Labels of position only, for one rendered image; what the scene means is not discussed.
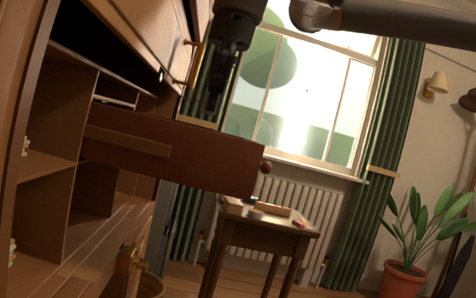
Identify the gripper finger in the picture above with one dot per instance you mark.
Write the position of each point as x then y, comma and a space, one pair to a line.
230, 66
214, 97

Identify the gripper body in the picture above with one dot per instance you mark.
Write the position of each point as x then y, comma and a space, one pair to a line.
234, 35

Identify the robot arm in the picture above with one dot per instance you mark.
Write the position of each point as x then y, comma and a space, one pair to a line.
407, 22

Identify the tan rest strip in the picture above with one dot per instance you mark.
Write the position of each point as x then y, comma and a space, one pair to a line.
196, 121

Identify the dark red-brown drawer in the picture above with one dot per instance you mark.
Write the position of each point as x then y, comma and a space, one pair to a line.
188, 159

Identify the brown wooden tambour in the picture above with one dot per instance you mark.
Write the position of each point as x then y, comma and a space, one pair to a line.
155, 33

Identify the dark red round drawer knob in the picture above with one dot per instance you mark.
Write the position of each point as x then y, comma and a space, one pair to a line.
265, 167

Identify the brass lock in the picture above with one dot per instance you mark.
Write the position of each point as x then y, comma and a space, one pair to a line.
128, 258

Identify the brown wooden roll-top desk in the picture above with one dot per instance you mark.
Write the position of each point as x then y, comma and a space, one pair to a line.
43, 173

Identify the white-framed window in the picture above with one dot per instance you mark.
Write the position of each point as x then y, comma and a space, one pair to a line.
304, 107

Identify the tan wooden box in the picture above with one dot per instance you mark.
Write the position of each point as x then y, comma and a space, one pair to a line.
273, 208

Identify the green curtain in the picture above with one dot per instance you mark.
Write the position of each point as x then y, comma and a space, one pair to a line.
188, 223
378, 136

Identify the white radiator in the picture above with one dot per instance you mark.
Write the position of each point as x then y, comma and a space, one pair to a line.
304, 198

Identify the grey cabinet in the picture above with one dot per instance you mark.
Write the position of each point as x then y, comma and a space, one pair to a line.
161, 227

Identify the brown wooden side table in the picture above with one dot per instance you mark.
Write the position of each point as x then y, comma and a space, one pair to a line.
258, 235

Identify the red eraser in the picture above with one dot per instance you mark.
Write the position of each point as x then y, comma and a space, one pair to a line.
298, 223

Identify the tan ruler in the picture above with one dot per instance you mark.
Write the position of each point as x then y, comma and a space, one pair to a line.
306, 221

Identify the tan curtain tieback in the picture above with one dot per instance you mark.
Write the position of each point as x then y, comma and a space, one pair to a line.
382, 171

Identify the brown wicker basket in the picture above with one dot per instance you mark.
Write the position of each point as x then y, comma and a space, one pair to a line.
151, 286

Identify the green leafy plant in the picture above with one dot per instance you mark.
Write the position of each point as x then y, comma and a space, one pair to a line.
448, 211

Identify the terracotta plant pot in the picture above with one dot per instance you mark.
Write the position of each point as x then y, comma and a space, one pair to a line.
401, 283

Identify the cream wall lamp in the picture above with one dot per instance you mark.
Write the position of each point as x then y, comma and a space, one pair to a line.
437, 82

